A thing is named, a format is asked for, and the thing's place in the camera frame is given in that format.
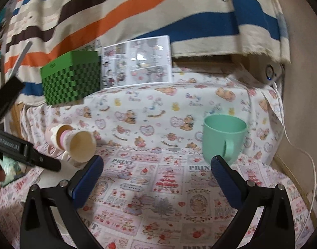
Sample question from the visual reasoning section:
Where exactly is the pale green packet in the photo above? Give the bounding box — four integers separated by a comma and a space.
0, 156, 28, 188

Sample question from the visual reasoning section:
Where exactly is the mint green cup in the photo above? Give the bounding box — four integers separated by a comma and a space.
202, 114, 247, 165

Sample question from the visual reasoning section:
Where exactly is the pink patchwork print cloth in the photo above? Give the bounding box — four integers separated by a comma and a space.
0, 145, 314, 249

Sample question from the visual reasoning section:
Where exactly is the striped cloth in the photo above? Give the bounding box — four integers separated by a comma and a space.
3, 0, 290, 104

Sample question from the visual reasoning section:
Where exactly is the white cable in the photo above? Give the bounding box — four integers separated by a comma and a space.
274, 82, 317, 222

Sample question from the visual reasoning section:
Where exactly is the pink paper cup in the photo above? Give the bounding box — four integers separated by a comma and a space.
45, 124, 97, 163

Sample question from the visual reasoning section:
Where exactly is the bear print tablecloth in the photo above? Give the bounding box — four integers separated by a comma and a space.
19, 69, 286, 166

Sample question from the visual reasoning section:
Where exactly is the white device with blue light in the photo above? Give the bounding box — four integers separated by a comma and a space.
265, 63, 284, 84

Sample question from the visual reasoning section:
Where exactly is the green woven box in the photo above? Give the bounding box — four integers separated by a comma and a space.
40, 50, 101, 106

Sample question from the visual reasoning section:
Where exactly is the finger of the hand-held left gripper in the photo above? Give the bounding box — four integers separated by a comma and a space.
31, 149, 62, 172
0, 41, 33, 126

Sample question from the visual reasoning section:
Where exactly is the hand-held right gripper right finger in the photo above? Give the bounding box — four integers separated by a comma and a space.
210, 155, 296, 249

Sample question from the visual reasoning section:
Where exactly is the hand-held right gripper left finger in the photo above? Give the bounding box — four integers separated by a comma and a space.
20, 155, 104, 249

